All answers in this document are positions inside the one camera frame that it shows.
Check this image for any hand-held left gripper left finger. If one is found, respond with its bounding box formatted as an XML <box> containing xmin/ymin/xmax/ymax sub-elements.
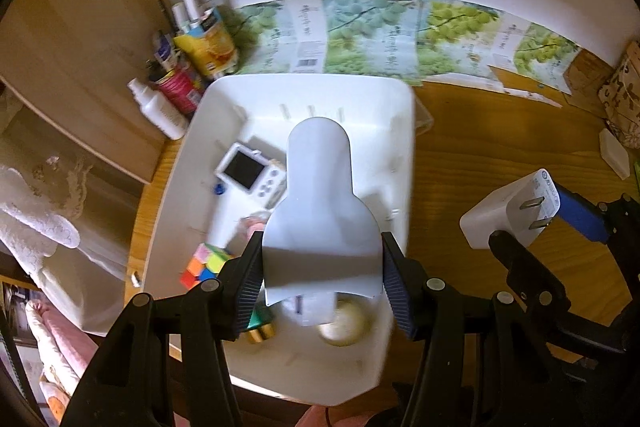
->
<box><xmin>60</xmin><ymin>229</ymin><xmax>265</xmax><ymax>427</ymax></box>

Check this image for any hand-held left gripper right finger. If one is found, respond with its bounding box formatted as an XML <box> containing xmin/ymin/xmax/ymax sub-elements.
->
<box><xmin>381</xmin><ymin>231</ymin><xmax>591</xmax><ymax>427</ymax></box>

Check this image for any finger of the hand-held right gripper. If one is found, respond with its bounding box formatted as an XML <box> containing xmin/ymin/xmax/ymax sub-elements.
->
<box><xmin>487</xmin><ymin>229</ymin><xmax>573</xmax><ymax>325</ymax></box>
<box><xmin>554</xmin><ymin>183</ymin><xmax>610</xmax><ymax>244</ymax></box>

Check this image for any green perfume bottle gold cap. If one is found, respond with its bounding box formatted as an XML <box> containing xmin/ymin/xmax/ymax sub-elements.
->
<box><xmin>245</xmin><ymin>307</ymin><xmax>278</xmax><ymax>345</ymax></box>

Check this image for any colourful puzzle cube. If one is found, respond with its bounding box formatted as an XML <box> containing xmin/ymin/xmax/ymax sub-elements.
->
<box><xmin>180</xmin><ymin>243</ymin><xmax>236</xmax><ymax>290</ymax></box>

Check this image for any round gold compact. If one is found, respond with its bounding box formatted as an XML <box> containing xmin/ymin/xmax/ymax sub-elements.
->
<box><xmin>317</xmin><ymin>299</ymin><xmax>376</xmax><ymax>348</ymax></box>

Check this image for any blue dental floss box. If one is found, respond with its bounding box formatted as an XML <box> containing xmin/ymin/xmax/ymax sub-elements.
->
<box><xmin>282</xmin><ymin>293</ymin><xmax>336</xmax><ymax>326</ymax></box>

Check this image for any pink round case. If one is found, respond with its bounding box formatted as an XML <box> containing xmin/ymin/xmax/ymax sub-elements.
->
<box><xmin>242</xmin><ymin>217</ymin><xmax>266</xmax><ymax>248</ymax></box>

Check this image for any white power adapter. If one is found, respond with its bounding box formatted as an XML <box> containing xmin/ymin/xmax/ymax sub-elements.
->
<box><xmin>460</xmin><ymin>168</ymin><xmax>563</xmax><ymax>250</ymax></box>

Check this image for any white plastic storage bin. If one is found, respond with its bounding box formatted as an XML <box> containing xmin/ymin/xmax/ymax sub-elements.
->
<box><xmin>145</xmin><ymin>74</ymin><xmax>417</xmax><ymax>408</ymax></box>

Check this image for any white bottle-shaped plastic case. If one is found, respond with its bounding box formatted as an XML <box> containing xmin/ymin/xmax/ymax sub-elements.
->
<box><xmin>262</xmin><ymin>117</ymin><xmax>382</xmax><ymax>325</ymax></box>

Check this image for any white instant camera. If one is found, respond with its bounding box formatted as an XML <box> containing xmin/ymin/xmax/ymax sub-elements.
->
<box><xmin>214</xmin><ymin>143</ymin><xmax>288</xmax><ymax>210</ymax></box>

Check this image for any white soap box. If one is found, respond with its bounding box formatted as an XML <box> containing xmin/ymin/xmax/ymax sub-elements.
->
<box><xmin>599</xmin><ymin>128</ymin><xmax>631</xmax><ymax>180</ymax></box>

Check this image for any printed fabric basket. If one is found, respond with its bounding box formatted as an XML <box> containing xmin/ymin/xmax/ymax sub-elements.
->
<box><xmin>597</xmin><ymin>39</ymin><xmax>640</xmax><ymax>148</ymax></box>

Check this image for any white paper strip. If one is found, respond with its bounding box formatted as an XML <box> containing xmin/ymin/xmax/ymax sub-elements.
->
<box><xmin>492</xmin><ymin>79</ymin><xmax>563</xmax><ymax>108</ymax></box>

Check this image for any brown cardboard sheet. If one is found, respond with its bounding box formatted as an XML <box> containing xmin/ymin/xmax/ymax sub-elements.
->
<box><xmin>562</xmin><ymin>49</ymin><xmax>618</xmax><ymax>108</ymax></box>

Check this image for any clear plastic case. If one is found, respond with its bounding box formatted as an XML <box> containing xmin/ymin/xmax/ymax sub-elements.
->
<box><xmin>412</xmin><ymin>99</ymin><xmax>433</xmax><ymax>132</ymax></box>

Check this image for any pink floral bedding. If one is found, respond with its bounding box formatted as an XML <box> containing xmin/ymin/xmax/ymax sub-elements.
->
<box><xmin>25</xmin><ymin>297</ymin><xmax>98</xmax><ymax>413</ymax></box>

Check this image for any white spray bottle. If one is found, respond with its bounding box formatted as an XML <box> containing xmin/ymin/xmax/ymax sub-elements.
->
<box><xmin>127</xmin><ymin>78</ymin><xmax>188</xmax><ymax>140</ymax></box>

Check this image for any pink can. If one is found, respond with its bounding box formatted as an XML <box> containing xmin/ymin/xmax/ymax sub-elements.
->
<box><xmin>155</xmin><ymin>67</ymin><xmax>206</xmax><ymax>115</ymax></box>

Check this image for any white lace curtain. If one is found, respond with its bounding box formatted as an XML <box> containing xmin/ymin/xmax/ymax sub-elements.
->
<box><xmin>0</xmin><ymin>147</ymin><xmax>131</xmax><ymax>333</ymax></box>

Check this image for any yellow juice carton holder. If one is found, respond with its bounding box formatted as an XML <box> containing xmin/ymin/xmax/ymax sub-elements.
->
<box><xmin>175</xmin><ymin>7</ymin><xmax>238</xmax><ymax>75</ymax></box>

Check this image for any white purple tube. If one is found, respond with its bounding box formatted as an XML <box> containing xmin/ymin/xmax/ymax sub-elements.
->
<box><xmin>152</xmin><ymin>32</ymin><xmax>176</xmax><ymax>72</ymax></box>

